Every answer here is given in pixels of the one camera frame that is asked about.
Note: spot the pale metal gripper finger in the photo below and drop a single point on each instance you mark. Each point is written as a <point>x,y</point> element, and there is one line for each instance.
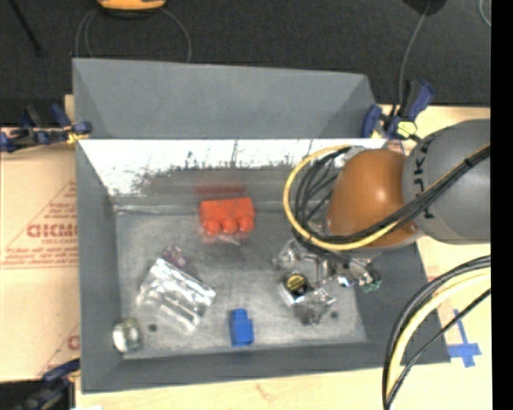
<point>319,277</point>
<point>287,255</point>

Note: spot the orange toy brick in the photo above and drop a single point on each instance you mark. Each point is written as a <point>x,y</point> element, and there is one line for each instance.
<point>226,214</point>

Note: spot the blue toy brick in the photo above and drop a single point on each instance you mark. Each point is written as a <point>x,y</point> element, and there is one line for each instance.
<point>241,328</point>

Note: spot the small purple clear piece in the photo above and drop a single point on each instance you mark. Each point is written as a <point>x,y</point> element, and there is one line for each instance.
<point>175,255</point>

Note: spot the large clear plastic packet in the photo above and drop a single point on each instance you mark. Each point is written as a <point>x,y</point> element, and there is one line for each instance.
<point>175,293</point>

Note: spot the grey metal bin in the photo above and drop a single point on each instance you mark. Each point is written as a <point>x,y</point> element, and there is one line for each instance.
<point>222,105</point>

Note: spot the brown cardboard board red print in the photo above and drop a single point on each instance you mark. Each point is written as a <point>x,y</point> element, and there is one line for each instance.
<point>34,280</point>

